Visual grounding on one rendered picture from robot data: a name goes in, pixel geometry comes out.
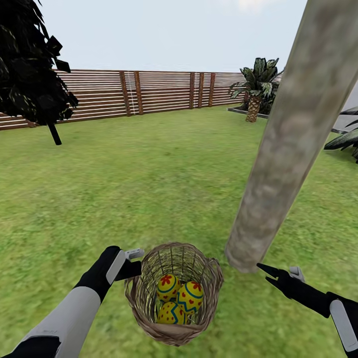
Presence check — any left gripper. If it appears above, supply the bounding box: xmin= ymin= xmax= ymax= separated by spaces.
xmin=114 ymin=261 xmax=141 ymax=281

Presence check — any wicker basket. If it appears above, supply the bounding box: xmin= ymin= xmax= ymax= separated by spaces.
xmin=124 ymin=242 xmax=224 ymax=348

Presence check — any easter egg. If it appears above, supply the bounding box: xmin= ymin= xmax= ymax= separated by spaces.
xmin=176 ymin=280 xmax=204 ymax=315
xmin=156 ymin=273 xmax=181 ymax=303
xmin=156 ymin=301 xmax=189 ymax=324

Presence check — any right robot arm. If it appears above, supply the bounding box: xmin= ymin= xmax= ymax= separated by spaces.
xmin=257 ymin=263 xmax=358 ymax=358

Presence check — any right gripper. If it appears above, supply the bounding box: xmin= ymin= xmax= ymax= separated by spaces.
xmin=257 ymin=263 xmax=313 ymax=308

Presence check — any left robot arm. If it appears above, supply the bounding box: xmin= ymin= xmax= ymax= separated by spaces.
xmin=2 ymin=246 xmax=145 ymax=358

